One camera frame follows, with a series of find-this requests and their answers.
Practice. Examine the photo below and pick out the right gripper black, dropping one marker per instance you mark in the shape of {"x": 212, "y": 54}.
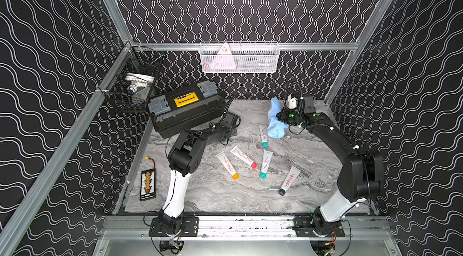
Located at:
{"x": 282, "y": 116}

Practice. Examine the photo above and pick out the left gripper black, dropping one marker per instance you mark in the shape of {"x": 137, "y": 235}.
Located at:
{"x": 229, "y": 122}

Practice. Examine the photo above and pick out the white tube pink cap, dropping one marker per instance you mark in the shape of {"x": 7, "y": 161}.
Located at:
{"x": 236, "y": 151}

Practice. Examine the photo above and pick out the blue microfiber cloth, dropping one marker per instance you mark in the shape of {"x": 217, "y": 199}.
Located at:
{"x": 276, "y": 128}

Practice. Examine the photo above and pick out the white tube green cap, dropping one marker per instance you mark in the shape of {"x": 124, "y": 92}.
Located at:
{"x": 263, "y": 135}

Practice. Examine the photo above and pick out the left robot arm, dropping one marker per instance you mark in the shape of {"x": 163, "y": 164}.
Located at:
{"x": 186, "y": 154}

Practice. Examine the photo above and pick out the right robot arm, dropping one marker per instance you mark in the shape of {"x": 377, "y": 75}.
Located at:
{"x": 361, "y": 174}

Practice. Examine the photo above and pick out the white tube orange cap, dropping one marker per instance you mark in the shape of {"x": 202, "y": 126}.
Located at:
{"x": 224, "y": 160}

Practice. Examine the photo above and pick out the white tube teal cap lower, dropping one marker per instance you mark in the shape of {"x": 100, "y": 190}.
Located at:
{"x": 266, "y": 160}

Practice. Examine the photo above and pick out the white tube dark blue cap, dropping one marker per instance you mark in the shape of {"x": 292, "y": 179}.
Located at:
{"x": 289, "y": 180}

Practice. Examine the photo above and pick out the black toolbox yellow latch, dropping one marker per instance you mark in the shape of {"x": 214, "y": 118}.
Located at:
{"x": 186, "y": 108}

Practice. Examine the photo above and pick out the pink triangle item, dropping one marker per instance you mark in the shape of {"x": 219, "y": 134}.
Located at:
{"x": 223, "y": 60}

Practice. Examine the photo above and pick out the black battery pack card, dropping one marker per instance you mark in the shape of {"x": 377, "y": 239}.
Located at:
{"x": 148, "y": 182}

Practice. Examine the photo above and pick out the clear wall basket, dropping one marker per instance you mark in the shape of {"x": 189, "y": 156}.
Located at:
{"x": 250, "y": 57}

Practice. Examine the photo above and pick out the black wire basket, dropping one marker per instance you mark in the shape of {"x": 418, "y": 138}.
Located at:
{"x": 135, "y": 82}

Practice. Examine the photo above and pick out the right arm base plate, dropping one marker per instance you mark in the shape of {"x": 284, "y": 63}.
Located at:
{"x": 316, "y": 226}

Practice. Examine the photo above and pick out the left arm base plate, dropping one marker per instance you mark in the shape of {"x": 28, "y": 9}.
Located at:
{"x": 169, "y": 226}

